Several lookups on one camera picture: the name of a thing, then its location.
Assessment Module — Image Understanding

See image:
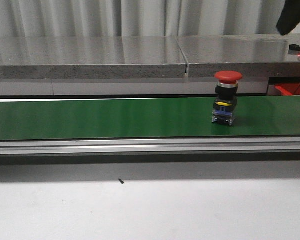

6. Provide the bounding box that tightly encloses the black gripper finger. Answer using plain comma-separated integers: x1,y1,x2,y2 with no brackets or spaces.
276,0,300,36

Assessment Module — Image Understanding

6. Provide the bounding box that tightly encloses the small electronic sensor module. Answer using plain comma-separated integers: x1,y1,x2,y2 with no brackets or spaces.
288,44,300,58

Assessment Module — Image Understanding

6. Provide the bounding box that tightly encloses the grey stone slab right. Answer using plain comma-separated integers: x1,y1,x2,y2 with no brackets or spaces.
177,34,300,78

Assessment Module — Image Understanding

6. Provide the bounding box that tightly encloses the grey stone slab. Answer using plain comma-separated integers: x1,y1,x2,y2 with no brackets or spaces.
0,36,187,79
177,34,300,78

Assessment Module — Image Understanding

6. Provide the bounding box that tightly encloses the red plastic bin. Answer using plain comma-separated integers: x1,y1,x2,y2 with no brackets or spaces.
274,83,300,96

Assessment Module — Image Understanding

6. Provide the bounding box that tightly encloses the green conveyor belt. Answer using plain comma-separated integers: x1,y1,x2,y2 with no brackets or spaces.
0,96,300,141

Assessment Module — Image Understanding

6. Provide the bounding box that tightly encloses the white curtain backdrop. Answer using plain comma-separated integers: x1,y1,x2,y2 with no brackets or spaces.
0,0,285,38

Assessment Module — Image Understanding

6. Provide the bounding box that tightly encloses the grey stone slab left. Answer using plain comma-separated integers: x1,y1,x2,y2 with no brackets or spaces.
0,36,187,79

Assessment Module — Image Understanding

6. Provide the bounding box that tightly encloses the aluminium conveyor side rail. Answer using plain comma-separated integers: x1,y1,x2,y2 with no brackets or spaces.
0,136,300,156

